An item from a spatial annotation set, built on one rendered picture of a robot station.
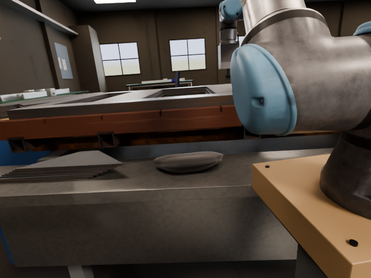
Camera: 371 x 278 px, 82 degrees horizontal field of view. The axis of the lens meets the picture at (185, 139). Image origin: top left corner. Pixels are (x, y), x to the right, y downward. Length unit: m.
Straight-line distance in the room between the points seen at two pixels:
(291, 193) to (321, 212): 0.05
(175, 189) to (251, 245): 0.41
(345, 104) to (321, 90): 0.03
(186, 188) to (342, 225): 0.29
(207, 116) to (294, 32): 0.40
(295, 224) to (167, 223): 0.47
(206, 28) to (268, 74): 9.22
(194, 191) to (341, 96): 0.34
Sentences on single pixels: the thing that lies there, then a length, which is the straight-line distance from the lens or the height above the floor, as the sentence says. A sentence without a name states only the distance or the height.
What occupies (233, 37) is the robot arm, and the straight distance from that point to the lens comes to 1.03.
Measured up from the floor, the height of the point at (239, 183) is 0.68.
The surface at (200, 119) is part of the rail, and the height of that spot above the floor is 0.79.
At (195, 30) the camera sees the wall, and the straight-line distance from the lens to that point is 9.36.
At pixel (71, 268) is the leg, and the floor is 0.19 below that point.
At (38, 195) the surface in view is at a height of 0.68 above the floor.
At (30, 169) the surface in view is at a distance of 0.69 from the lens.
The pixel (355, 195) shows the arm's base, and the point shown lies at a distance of 0.36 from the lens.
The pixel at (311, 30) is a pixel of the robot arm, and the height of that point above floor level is 0.96.
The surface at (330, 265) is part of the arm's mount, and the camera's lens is 0.33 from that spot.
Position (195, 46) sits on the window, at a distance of 9.25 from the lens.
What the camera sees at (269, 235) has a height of 0.40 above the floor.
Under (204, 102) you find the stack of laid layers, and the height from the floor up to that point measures 0.84.
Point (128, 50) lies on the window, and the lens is 9.19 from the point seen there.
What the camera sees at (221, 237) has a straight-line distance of 0.78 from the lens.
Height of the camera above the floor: 0.92
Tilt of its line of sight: 16 degrees down
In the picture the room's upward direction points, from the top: 4 degrees counter-clockwise
